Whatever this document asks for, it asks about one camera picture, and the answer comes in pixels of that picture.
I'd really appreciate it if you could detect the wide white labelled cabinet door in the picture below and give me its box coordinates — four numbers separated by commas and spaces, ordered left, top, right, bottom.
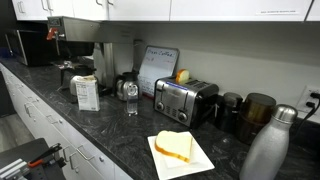
169, 0, 314, 23

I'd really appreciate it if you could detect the white bread slice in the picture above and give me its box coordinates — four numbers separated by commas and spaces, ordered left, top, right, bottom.
175, 68, 190, 85
154, 129, 194, 164

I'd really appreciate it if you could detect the small handwritten whiteboard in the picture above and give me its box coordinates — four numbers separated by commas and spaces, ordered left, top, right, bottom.
137, 45, 180, 99

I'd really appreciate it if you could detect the chrome black four-slot toaster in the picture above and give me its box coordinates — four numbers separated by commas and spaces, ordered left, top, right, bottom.
153, 76, 220, 130

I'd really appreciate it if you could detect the clear glass jar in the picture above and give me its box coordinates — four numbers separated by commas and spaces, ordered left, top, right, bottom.
125, 83, 139, 117

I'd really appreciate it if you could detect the white paper carton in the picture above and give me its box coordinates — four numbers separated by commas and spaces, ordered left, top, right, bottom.
75, 75, 101, 112

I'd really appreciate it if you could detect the black lidded canister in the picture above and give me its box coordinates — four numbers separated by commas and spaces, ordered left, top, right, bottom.
215, 91, 244, 133

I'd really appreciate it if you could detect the white square plate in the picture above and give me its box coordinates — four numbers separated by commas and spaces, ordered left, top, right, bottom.
147, 130, 216, 180

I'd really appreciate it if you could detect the steel coffee carafe black lid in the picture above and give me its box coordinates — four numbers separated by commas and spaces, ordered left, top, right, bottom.
68, 64, 100, 98

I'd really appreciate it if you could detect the black steel coffee brewer machine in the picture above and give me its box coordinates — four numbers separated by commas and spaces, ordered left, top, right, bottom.
46, 15, 135, 103

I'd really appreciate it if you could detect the brown lidded jar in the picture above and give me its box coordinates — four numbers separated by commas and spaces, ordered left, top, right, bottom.
237, 92, 277, 145

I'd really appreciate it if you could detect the silver metal water bottle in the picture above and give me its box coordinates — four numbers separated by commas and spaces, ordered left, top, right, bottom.
239, 103, 299, 180

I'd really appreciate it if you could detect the orange hot water tap lever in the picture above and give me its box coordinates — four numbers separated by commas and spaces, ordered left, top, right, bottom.
45, 27, 59, 42

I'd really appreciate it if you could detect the black steel microwave oven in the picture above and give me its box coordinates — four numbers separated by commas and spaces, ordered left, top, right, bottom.
4, 29, 51, 67

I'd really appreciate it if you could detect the white printed door label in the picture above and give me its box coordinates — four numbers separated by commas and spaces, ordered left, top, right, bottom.
255, 9, 298, 16

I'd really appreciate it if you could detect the black clamp orange grip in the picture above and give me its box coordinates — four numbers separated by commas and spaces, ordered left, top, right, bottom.
27, 143, 64, 169

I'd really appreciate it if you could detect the aluminium extrusion bar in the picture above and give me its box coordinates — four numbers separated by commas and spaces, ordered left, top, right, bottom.
0, 158, 31, 180

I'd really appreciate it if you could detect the steel carafe orange handle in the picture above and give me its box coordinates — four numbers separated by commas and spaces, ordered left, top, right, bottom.
114, 71, 142, 102

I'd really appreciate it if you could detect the silver drawer handle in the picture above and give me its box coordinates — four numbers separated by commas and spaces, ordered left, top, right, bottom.
45, 114, 59, 125
76, 144, 96, 162

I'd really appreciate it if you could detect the silver lower cabinet handle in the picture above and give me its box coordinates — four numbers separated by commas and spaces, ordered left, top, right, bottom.
23, 102, 36, 118
62, 145, 72, 163
69, 151, 79, 171

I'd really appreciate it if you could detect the white wall outlet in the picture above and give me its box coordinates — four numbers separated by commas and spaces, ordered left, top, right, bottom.
295, 84, 320, 116

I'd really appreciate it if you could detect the black plugged appliance cable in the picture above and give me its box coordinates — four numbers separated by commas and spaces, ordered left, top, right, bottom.
293, 91, 320, 138

